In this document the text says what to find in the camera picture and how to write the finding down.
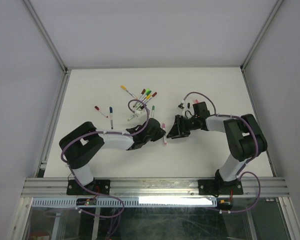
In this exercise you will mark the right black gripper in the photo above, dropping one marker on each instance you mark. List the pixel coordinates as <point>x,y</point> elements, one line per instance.
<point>175,132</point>

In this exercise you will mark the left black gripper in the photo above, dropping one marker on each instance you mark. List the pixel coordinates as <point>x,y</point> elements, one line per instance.
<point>160,133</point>

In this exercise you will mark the purple capped marker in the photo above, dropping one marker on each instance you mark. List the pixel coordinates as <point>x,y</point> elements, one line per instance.
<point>163,126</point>

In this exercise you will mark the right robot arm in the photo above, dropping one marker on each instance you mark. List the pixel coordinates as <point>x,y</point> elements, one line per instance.
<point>245,140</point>

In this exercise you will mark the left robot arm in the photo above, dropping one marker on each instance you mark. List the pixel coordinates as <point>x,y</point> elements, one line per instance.
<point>82,144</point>

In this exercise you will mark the blue capped pen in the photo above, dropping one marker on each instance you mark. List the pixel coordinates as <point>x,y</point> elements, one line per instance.
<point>111,117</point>

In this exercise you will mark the red capped pen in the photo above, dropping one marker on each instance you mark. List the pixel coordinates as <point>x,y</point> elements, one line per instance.
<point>101,112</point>

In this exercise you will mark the dark red capped marker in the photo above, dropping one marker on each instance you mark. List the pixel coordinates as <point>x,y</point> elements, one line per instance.
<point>150,98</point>

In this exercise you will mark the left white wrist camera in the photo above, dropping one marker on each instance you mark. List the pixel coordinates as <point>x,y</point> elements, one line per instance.
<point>138,111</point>

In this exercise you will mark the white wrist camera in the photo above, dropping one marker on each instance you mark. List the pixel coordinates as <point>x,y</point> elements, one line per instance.
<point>138,111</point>
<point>181,104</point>

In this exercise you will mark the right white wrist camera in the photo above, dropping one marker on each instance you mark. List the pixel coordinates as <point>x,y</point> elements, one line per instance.
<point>181,104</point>

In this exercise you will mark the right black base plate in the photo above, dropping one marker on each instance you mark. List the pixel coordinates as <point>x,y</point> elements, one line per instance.
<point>216,188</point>

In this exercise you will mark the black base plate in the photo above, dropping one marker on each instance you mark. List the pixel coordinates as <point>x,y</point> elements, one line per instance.
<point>101,186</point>
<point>216,188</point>

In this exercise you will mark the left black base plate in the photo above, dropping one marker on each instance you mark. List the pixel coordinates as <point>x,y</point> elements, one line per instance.
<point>101,186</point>

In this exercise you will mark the aluminium front rail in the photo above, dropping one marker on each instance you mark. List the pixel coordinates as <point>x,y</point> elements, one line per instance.
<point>249,187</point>

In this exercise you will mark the slotted grey cable duct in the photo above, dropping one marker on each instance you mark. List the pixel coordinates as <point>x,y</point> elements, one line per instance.
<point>128,202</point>

